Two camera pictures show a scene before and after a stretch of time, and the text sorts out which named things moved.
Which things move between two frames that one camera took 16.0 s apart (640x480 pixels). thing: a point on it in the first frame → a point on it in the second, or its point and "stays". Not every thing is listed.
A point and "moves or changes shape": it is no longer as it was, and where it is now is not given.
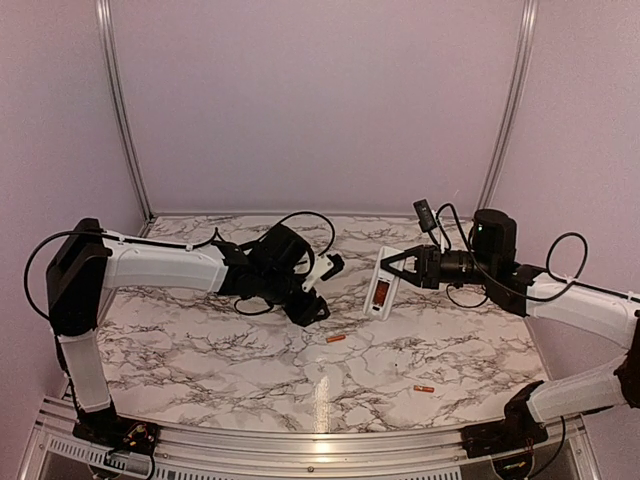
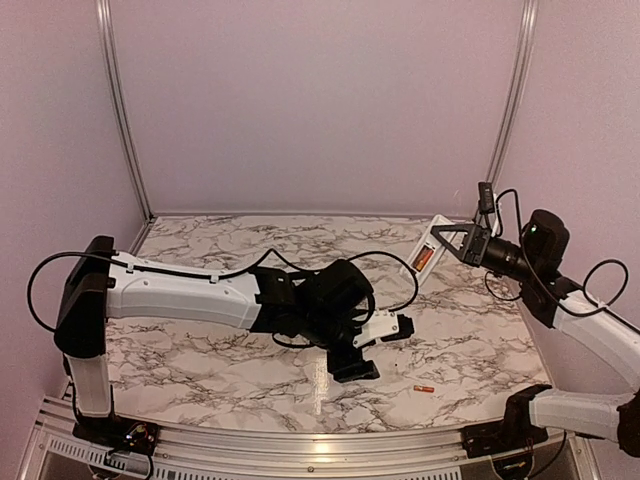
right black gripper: (422, 276) → (473, 232)
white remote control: (382, 286) moves or changes shape
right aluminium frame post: (514, 106) stays
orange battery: (423, 388) stays
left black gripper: (309, 316) → (352, 368)
